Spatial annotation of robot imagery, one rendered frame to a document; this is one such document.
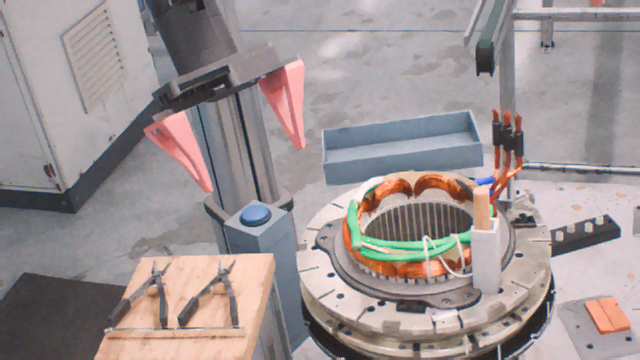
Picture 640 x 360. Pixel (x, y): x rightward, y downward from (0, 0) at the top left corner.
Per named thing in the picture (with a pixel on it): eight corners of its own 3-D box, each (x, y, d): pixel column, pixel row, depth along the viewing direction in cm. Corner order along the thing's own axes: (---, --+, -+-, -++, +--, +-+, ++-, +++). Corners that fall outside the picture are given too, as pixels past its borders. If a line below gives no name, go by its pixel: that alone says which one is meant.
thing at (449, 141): (478, 246, 158) (471, 108, 143) (489, 284, 149) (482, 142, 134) (342, 263, 160) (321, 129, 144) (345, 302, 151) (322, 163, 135)
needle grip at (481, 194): (492, 237, 97) (490, 192, 94) (477, 240, 97) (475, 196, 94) (488, 228, 99) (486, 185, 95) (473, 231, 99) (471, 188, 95)
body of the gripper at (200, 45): (280, 58, 76) (246, -21, 76) (178, 101, 72) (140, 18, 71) (254, 72, 82) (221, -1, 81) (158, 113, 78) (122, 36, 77)
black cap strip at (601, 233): (620, 237, 155) (621, 227, 153) (543, 260, 153) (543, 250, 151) (606, 222, 159) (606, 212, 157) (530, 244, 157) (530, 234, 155)
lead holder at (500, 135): (523, 158, 106) (523, 134, 104) (489, 157, 107) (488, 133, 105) (526, 141, 109) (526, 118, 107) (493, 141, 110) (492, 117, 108)
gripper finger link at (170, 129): (271, 166, 75) (226, 65, 74) (199, 200, 72) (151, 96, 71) (244, 172, 81) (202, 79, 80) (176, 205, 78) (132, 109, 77)
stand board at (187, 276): (248, 373, 103) (244, 359, 102) (98, 374, 107) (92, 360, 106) (276, 266, 120) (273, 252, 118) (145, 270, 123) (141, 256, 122)
